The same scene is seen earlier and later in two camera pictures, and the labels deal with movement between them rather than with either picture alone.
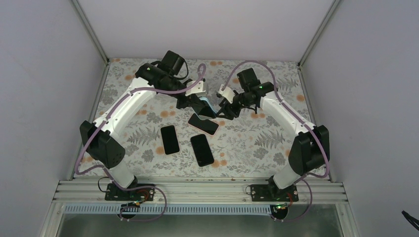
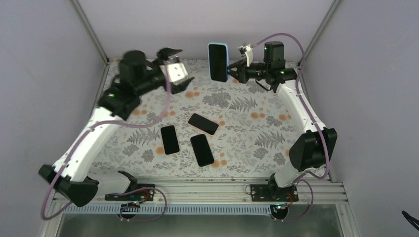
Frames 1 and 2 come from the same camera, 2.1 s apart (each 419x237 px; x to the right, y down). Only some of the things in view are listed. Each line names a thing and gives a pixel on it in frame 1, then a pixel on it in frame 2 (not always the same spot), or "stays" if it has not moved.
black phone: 202,149 stays
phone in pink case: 206,126 stays
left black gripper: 190,101 -> 181,87
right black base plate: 273,193 stays
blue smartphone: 206,110 -> 218,62
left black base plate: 111,193 stays
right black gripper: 234,112 -> 241,74
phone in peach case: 170,140 stays
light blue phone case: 202,98 -> 219,61
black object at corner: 411,219 stays
